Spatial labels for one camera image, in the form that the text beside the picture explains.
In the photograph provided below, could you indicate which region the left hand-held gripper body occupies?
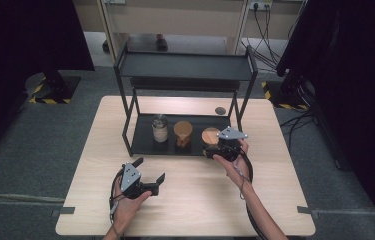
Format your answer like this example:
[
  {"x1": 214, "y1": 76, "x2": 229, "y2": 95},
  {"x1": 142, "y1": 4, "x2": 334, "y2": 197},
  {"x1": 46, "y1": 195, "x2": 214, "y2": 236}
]
[{"x1": 119, "y1": 162, "x2": 161, "y2": 200}]

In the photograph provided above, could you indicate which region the hand-held gripper cable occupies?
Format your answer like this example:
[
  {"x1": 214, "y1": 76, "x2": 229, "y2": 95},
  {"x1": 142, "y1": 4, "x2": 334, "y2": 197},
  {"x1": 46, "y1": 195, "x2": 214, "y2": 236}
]
[
  {"x1": 108, "y1": 168, "x2": 125, "y2": 223},
  {"x1": 236, "y1": 146, "x2": 269, "y2": 240}
]

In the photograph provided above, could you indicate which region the light wooden cabinet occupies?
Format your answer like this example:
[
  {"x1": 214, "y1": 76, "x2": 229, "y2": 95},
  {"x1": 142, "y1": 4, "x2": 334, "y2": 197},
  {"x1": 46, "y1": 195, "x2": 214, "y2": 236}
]
[{"x1": 96, "y1": 0, "x2": 253, "y2": 63}]

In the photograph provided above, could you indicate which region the black curtain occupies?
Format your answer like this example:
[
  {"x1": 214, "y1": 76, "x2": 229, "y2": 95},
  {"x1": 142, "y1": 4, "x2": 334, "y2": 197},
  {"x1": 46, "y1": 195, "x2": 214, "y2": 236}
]
[
  {"x1": 276, "y1": 0, "x2": 375, "y2": 231},
  {"x1": 0, "y1": 0, "x2": 95, "y2": 161}
]

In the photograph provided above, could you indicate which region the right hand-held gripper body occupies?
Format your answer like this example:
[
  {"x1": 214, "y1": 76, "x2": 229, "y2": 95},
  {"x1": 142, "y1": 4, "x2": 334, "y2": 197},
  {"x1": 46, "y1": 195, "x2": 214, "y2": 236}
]
[{"x1": 213, "y1": 125, "x2": 249, "y2": 163}]

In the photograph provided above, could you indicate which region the stand base with striped tape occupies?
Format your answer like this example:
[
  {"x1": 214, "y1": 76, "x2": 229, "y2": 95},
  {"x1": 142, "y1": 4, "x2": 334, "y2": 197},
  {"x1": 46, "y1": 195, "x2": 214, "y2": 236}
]
[
  {"x1": 261, "y1": 74, "x2": 311, "y2": 111},
  {"x1": 24, "y1": 71, "x2": 82, "y2": 105}
]

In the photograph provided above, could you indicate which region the glass jar with metal lid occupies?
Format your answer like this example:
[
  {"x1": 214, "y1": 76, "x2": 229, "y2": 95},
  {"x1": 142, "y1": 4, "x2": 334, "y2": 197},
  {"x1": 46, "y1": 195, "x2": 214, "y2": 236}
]
[{"x1": 151, "y1": 114, "x2": 170, "y2": 144}]

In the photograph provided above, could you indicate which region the person's left hand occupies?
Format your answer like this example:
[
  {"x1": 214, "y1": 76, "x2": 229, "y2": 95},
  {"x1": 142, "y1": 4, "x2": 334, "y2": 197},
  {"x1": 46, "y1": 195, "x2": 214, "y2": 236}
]
[{"x1": 110, "y1": 185, "x2": 153, "y2": 228}]

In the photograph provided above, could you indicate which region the person's right hand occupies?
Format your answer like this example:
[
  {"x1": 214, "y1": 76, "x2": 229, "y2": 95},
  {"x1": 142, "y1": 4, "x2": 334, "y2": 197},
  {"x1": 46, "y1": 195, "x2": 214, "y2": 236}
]
[{"x1": 213, "y1": 139, "x2": 254, "y2": 188}]

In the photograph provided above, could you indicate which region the left hand-held gripper cable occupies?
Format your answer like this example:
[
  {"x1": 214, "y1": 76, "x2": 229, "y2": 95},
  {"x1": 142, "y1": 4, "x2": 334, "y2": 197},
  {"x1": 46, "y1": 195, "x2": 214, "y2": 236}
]
[{"x1": 108, "y1": 168, "x2": 125, "y2": 223}]

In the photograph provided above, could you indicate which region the bay leaf jar wooden lid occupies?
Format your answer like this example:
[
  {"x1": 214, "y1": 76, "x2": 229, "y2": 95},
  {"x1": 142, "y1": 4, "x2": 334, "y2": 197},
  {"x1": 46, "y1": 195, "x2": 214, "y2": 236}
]
[{"x1": 201, "y1": 127, "x2": 222, "y2": 148}]

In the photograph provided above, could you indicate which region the grey floor cable cover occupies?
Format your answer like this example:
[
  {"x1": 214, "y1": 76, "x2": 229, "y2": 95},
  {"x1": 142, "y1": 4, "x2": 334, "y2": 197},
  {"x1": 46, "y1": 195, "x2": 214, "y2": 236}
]
[{"x1": 0, "y1": 193, "x2": 67, "y2": 204}]

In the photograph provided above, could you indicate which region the brown jar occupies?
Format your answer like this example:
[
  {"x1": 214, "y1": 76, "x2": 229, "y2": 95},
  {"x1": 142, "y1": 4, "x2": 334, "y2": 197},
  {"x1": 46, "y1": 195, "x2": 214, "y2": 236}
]
[{"x1": 173, "y1": 120, "x2": 194, "y2": 149}]

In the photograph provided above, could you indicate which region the white wall socket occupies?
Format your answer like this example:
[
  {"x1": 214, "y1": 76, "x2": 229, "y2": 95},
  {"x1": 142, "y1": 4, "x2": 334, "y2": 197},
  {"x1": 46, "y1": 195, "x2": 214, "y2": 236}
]
[{"x1": 248, "y1": 0, "x2": 273, "y2": 10}]

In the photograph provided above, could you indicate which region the right hand-held gripper cable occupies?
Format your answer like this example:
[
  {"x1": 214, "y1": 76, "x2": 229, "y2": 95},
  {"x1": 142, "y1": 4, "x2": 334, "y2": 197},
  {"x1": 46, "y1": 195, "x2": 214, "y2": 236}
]
[{"x1": 236, "y1": 146, "x2": 269, "y2": 240}]

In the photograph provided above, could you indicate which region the black metal shelf rack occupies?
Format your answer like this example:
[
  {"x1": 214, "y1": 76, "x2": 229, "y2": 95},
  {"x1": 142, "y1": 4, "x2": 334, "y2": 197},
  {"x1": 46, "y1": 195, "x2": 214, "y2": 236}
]
[{"x1": 113, "y1": 44, "x2": 259, "y2": 158}]

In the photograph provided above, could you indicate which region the bundle of black floor cables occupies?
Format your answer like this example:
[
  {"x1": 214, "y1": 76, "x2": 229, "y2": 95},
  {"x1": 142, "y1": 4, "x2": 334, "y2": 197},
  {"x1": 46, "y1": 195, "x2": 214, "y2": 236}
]
[{"x1": 279, "y1": 108, "x2": 316, "y2": 148}]

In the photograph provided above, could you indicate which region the black power cable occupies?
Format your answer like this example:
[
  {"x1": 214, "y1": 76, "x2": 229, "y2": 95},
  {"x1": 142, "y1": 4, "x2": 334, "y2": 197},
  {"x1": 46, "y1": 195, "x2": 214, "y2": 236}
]
[
  {"x1": 252, "y1": 3, "x2": 278, "y2": 66},
  {"x1": 264, "y1": 3, "x2": 281, "y2": 64}
]

